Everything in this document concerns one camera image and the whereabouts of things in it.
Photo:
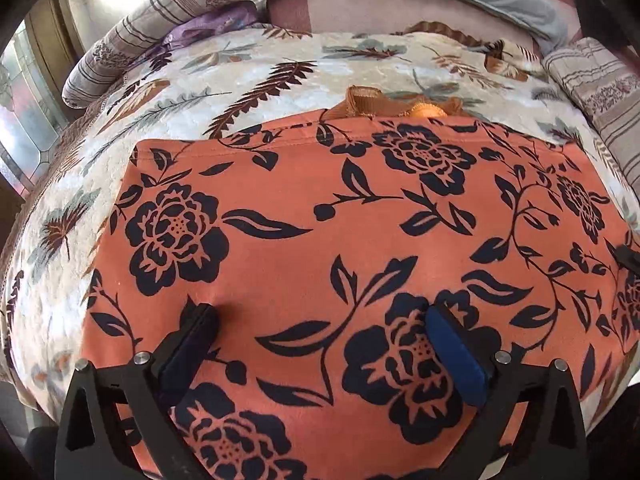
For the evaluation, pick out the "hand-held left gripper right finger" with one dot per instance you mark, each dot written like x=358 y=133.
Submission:
x=455 y=355

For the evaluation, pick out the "orange floral garment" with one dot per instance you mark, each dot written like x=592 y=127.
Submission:
x=300 y=210

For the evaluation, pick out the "leaf print blanket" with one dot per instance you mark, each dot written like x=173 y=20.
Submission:
x=165 y=75

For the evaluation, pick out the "wooden door frame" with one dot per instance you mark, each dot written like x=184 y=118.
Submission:
x=55 y=25

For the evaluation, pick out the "striped bolster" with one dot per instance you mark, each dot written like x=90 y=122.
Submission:
x=150 y=20

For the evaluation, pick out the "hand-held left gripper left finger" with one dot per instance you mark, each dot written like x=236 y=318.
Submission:
x=192 y=345

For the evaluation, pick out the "striped pillow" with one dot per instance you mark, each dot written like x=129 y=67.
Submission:
x=600 y=90

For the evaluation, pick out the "pink bed sheet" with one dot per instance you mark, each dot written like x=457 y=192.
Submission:
x=350 y=5

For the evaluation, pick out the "black cloth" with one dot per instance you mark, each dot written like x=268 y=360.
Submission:
x=590 y=0

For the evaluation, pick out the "purple cloth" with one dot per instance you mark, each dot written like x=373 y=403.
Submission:
x=210 y=25

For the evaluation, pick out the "stained glass door pane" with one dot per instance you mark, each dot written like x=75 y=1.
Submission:
x=30 y=110

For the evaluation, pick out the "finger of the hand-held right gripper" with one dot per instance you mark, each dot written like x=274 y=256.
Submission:
x=629 y=256

